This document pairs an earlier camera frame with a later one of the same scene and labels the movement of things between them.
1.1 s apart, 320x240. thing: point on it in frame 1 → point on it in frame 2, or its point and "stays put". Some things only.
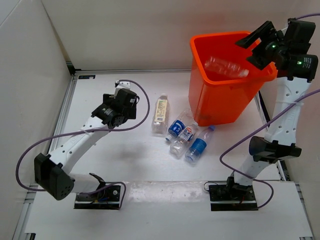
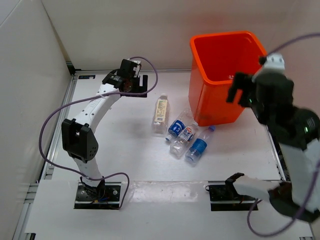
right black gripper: (258, 33) → (242, 81)
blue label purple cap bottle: (194, 153) stays put
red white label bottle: (178, 147) stays put
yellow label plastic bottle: (161, 114) stays put
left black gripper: (108, 99) → (142, 89)
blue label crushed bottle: (177, 126) stays put
